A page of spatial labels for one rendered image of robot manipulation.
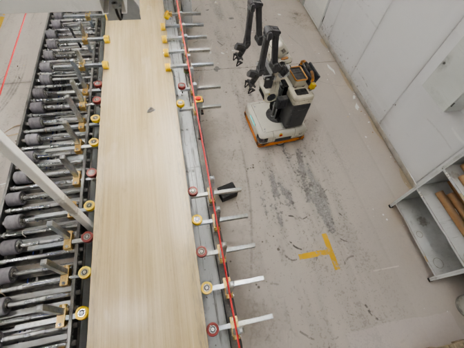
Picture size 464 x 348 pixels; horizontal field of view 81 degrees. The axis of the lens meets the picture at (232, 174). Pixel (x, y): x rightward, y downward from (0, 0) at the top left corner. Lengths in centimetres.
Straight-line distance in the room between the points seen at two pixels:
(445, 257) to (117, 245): 325
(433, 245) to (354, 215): 84
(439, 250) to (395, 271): 53
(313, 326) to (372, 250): 108
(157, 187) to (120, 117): 86
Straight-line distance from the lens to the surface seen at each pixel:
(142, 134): 263
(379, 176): 402
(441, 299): 376
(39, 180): 179
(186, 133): 294
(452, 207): 347
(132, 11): 118
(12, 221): 263
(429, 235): 377
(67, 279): 228
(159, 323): 201
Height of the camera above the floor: 289
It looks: 59 degrees down
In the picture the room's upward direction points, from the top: 8 degrees clockwise
